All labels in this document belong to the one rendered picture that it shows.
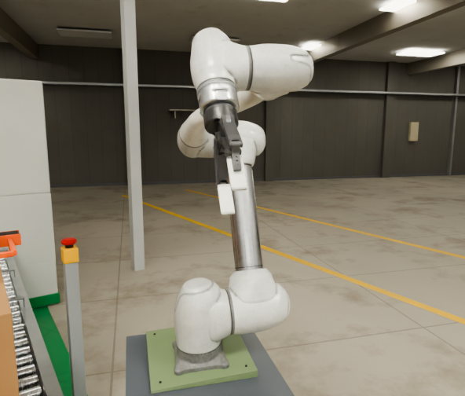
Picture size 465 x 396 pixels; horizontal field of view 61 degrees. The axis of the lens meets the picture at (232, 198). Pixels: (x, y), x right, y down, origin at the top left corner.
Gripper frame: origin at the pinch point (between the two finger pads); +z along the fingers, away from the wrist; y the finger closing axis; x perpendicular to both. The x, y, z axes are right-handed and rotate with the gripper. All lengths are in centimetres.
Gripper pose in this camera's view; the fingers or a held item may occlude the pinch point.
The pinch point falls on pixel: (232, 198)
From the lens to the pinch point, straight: 79.8
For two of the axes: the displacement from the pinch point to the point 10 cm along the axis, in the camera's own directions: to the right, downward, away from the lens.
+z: 1.4, 9.3, -3.5
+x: 9.8, -0.7, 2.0
